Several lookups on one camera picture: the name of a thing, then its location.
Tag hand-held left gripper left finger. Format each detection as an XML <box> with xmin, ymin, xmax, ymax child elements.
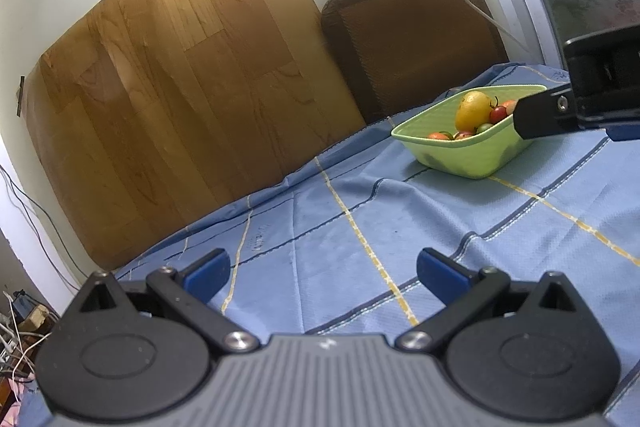
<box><xmin>64</xmin><ymin>248</ymin><xmax>262</xmax><ymax>353</ymax></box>

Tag brown cushion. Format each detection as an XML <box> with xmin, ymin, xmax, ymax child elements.
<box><xmin>320</xmin><ymin>0</ymin><xmax>511</xmax><ymax>126</ymax></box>

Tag blue striped bed sheet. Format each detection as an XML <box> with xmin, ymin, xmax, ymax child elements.
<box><xmin>17</xmin><ymin>62</ymin><xmax>640</xmax><ymax>427</ymax></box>

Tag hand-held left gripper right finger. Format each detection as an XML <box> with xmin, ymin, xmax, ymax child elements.
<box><xmin>396</xmin><ymin>248</ymin><xmax>597</xmax><ymax>353</ymax></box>

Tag wooden board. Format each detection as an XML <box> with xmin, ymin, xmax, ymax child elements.
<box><xmin>20</xmin><ymin>0</ymin><xmax>369</xmax><ymax>271</ymax></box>

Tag light green plastic basin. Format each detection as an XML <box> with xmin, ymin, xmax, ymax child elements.
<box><xmin>391</xmin><ymin>84</ymin><xmax>549</xmax><ymax>180</ymax></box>

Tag thin wall cables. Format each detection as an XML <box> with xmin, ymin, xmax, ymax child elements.
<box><xmin>0</xmin><ymin>163</ymin><xmax>82</xmax><ymax>294</ymax></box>

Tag pile of cables and clutter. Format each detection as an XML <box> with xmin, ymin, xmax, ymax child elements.
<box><xmin>0</xmin><ymin>288</ymin><xmax>57</xmax><ymax>390</ymax></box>

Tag yellow lemon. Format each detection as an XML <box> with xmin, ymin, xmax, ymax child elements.
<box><xmin>454</xmin><ymin>91</ymin><xmax>494</xmax><ymax>133</ymax></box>

